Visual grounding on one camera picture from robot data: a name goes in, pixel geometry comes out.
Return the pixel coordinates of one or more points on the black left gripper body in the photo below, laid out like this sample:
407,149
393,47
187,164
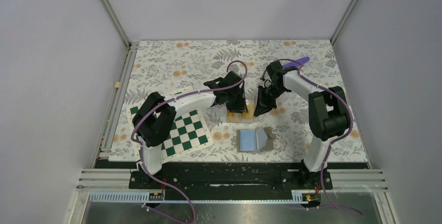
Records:
237,95

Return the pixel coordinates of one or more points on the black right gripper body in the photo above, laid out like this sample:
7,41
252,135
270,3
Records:
275,91

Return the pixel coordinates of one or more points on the gold VIP card stack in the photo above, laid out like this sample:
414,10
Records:
249,114

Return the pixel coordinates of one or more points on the clear acrylic card box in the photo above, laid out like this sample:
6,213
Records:
220,114

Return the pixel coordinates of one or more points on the grey card holder wallet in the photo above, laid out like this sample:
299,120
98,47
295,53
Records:
255,140

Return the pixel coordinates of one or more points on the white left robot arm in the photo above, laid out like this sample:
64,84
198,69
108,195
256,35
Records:
154,119

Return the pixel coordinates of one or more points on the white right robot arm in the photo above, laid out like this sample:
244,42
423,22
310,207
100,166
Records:
328,112

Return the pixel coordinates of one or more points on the floral patterned table mat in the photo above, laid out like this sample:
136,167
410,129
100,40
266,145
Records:
170,66

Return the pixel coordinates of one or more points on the purple cylindrical tool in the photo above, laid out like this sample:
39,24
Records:
298,62

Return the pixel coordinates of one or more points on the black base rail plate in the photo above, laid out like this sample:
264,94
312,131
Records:
227,182

